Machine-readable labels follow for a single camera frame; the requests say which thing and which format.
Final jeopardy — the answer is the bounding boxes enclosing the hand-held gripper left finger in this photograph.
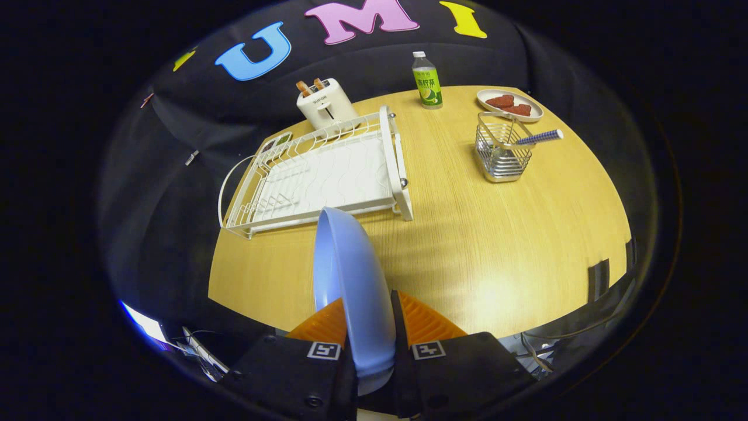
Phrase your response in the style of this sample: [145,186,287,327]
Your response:
[224,297,358,421]

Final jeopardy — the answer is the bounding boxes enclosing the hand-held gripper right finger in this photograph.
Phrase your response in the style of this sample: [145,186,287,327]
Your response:
[390,290,536,420]

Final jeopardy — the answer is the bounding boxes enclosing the light blue plate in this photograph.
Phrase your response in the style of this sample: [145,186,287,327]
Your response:
[313,206,397,397]

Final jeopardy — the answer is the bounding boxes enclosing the white wire dish rack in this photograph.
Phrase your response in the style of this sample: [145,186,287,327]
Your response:
[218,105,414,239]

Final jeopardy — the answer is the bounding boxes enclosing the metal wire basket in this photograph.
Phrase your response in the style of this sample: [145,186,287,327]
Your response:
[475,112,532,183]

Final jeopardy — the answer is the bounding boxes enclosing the spoon with striped handle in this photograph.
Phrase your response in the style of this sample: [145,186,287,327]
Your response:
[512,129,565,148]

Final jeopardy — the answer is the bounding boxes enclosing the white plate with meat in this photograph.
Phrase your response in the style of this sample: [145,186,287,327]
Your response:
[477,89,544,123]

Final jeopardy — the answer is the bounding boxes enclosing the white toaster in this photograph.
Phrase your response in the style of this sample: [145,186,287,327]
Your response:
[296,78,358,130]

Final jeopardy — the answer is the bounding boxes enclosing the green drink bottle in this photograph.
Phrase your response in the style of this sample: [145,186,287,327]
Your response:
[411,51,444,110]

